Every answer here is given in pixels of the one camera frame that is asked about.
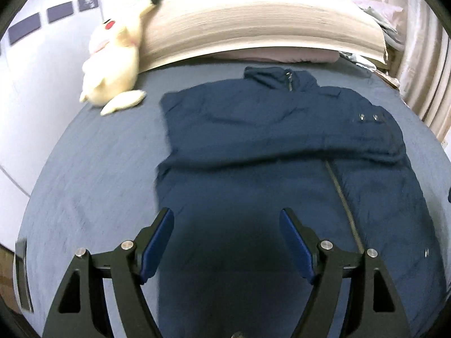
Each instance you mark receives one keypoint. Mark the wooden nightstand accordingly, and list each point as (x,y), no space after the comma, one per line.
(387,79)

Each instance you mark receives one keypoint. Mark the navy blue zip jacket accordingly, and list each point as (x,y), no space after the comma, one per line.
(246,183)

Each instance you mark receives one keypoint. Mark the white crumpled cloth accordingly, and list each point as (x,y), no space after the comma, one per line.
(356,61)

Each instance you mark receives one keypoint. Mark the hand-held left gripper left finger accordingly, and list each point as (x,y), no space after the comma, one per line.
(156,250)

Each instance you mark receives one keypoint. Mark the beige bamboo mat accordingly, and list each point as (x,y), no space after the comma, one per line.
(253,28)

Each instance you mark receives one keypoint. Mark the beige striped curtain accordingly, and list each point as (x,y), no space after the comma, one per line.
(426,60)

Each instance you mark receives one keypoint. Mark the grey bed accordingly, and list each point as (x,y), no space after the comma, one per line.
(95,183)

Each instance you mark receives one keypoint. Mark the grey rectangular frame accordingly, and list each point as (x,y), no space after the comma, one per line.
(22,274)

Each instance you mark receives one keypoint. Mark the plain purple wardrobe panel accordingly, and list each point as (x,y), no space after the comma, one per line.
(60,11)
(24,28)

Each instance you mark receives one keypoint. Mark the pile of clothes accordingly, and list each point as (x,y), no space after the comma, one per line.
(384,21)

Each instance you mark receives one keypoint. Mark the white wardrobe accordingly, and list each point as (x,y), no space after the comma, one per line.
(42,95)

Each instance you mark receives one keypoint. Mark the purple flowered wardrobe panel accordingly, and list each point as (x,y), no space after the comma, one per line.
(88,3)

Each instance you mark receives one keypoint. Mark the cardboard boxes beside wardrobe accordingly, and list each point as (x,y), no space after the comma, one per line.
(7,278)

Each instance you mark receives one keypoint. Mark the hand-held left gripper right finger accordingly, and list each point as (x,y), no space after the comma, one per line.
(297,250)

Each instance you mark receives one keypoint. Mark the yellow plush toy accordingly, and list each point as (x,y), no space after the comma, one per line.
(112,67)

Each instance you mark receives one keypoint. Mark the pink pillow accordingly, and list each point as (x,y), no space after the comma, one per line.
(274,56)

